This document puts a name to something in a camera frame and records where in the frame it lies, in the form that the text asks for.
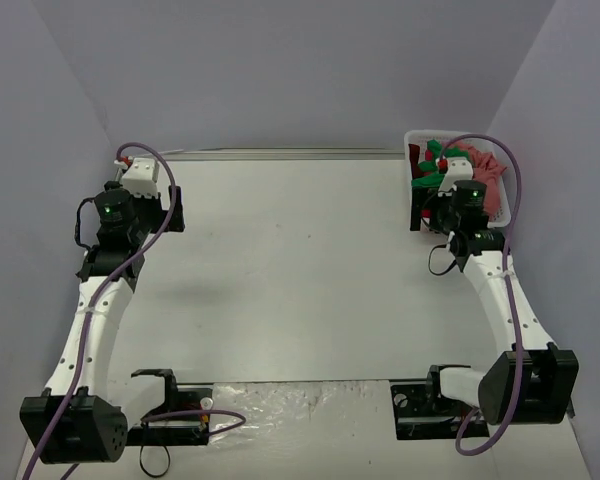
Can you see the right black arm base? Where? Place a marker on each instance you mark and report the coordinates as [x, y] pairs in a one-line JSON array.
[[419, 417]]

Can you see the white plastic basket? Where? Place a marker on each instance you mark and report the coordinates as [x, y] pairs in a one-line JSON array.
[[437, 159]]

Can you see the green t shirt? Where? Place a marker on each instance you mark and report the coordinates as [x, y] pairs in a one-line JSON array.
[[431, 178]]

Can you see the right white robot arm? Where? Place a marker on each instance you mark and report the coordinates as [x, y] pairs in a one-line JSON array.
[[530, 369]]

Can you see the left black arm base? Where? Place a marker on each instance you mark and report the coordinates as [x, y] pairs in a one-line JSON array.
[[160, 411]]

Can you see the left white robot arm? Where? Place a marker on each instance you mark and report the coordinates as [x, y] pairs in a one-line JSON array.
[[73, 421]]

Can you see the pink t shirt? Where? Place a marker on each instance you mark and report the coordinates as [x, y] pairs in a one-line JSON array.
[[486, 169]]

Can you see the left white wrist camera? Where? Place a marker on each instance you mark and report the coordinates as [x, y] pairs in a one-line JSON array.
[[140, 179]]

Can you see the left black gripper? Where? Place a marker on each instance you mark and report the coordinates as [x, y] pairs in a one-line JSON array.
[[175, 217]]

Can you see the red t shirt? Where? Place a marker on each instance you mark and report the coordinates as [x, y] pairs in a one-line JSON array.
[[414, 159]]

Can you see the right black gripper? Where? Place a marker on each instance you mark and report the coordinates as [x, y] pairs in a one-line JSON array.
[[416, 214]]

